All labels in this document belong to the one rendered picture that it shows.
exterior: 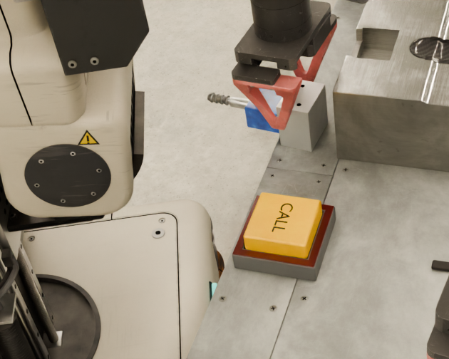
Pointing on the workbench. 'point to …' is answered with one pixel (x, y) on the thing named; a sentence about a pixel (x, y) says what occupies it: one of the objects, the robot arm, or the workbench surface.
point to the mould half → (403, 92)
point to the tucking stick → (442, 266)
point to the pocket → (375, 43)
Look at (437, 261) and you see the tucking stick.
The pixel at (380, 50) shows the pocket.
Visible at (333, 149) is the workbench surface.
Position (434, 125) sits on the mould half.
